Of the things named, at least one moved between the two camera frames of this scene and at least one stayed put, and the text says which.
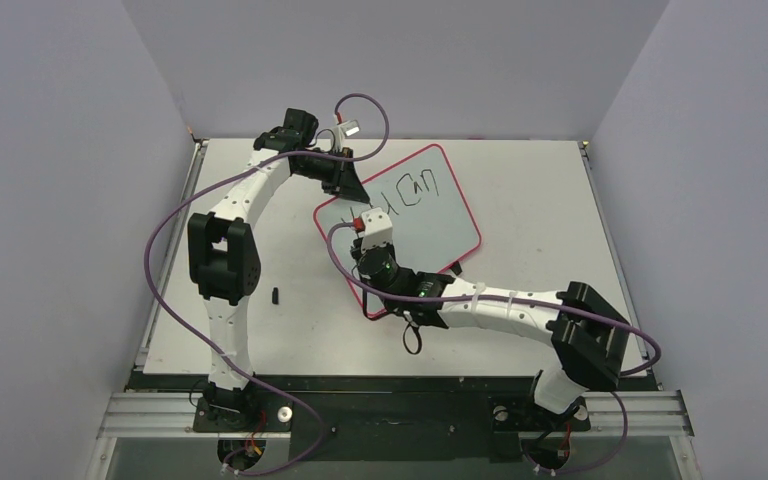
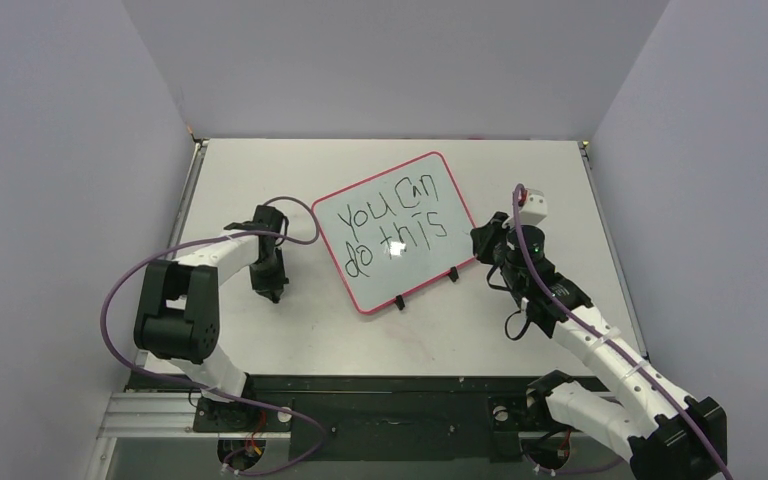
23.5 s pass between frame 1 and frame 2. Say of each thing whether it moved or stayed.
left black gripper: moved
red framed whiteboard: stayed
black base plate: stayed
